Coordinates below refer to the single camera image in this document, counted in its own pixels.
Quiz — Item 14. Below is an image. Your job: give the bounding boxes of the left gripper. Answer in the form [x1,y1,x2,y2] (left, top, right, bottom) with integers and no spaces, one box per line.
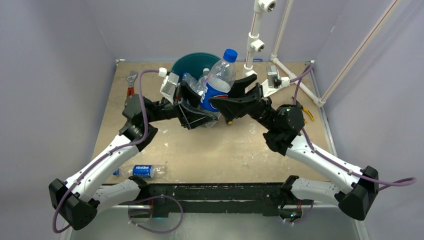
[144,82,218,128]

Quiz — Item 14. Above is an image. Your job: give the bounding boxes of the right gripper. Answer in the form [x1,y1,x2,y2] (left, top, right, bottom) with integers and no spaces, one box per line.
[208,74,277,132]

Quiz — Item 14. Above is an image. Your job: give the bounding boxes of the pepsi bottle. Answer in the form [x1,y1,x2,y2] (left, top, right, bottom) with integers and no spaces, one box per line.
[112,164,168,179]
[199,48,238,116]

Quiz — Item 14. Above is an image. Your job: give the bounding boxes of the clear bottle blue-orange label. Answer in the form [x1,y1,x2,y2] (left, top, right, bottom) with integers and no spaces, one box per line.
[198,68,210,84]

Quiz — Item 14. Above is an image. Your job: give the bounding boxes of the teal plastic bin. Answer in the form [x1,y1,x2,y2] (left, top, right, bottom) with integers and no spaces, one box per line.
[170,52,221,80]

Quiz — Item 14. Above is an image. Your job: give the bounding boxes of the clear bottle white cap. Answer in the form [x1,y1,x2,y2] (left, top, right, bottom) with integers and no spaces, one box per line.
[182,72,207,96]

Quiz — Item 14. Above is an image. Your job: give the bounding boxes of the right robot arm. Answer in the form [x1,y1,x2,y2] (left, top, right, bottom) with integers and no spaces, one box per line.
[208,84,379,221]

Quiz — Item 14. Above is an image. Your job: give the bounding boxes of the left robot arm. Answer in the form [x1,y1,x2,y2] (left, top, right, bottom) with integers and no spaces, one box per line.
[48,84,218,233]

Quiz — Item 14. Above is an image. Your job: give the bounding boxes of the white PVC pipe stand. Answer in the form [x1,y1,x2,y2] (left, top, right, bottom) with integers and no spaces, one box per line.
[242,0,277,77]

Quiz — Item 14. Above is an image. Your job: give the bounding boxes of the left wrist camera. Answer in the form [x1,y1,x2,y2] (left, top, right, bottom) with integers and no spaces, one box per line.
[158,67,180,105]

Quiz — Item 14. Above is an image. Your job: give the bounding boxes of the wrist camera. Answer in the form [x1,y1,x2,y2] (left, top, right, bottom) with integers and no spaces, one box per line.
[260,65,290,98]
[158,67,180,105]

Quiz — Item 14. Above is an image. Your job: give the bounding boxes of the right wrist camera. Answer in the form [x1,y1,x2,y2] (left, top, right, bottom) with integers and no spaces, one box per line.
[260,65,290,98]

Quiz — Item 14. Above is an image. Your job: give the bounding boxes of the white pipe on wall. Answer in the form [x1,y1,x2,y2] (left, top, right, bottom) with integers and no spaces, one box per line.
[269,0,327,108]

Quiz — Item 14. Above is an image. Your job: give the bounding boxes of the red handled adjustable wrench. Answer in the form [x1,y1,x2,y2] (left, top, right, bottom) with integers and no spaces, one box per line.
[125,70,138,98]

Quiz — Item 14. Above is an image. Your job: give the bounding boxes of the yellow handled pliers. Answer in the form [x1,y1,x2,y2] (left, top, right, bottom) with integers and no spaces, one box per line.
[292,97,315,121]

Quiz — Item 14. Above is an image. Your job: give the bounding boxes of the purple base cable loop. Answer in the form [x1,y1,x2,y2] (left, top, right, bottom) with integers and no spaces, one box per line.
[127,194,185,235]

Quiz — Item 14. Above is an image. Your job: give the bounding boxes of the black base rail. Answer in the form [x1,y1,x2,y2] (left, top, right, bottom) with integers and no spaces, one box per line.
[128,182,299,218]

